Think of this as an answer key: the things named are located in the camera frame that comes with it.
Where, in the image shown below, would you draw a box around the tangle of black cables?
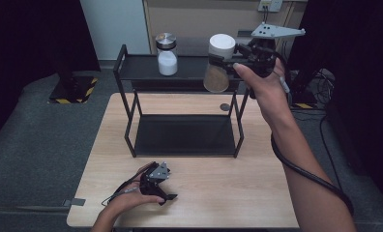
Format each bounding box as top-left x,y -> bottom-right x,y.
307,68 -> 337,108

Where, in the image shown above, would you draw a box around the black cable from wall socket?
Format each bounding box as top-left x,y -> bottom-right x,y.
260,5 -> 271,25

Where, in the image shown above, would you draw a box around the person's right hand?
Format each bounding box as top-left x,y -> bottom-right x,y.
232,59 -> 294,131

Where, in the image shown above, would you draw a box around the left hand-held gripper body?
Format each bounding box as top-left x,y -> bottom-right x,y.
139,161 -> 171,198

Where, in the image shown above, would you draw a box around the glass jar with white lid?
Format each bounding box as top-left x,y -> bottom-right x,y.
202,33 -> 237,94

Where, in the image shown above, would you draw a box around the person's left hand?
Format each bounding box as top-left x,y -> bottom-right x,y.
106,161 -> 165,220

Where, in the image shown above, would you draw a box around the beige wooden cabinet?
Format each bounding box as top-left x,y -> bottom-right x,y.
142,0 -> 308,72

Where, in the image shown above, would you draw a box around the hand-held gripper cable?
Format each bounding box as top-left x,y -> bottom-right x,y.
101,160 -> 158,208
269,76 -> 355,217

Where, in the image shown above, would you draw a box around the black curtain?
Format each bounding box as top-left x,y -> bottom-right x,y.
285,0 -> 383,202
0,0 -> 102,147

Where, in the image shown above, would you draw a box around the right hand-held gripper cable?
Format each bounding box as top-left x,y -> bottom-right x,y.
269,76 -> 355,217

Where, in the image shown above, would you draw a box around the white wall socket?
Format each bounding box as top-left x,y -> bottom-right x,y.
257,0 -> 283,14

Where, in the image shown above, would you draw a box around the glass jar with silver lid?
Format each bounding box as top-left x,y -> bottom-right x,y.
155,32 -> 179,77

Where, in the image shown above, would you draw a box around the black metal shelf rack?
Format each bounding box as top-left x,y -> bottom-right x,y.
112,43 -> 256,160

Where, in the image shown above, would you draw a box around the left hand-held gripper cable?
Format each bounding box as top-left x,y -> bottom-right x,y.
101,160 -> 158,208

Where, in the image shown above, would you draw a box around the black floor cable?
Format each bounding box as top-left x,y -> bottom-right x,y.
318,114 -> 345,194

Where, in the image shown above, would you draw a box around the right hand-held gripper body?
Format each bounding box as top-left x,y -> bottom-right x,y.
240,21 -> 307,78

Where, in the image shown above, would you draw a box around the black stand with striped base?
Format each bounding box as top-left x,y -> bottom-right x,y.
47,57 -> 99,105
289,67 -> 319,110

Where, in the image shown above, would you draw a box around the grey metal table bracket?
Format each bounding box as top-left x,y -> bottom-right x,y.
62,197 -> 87,208

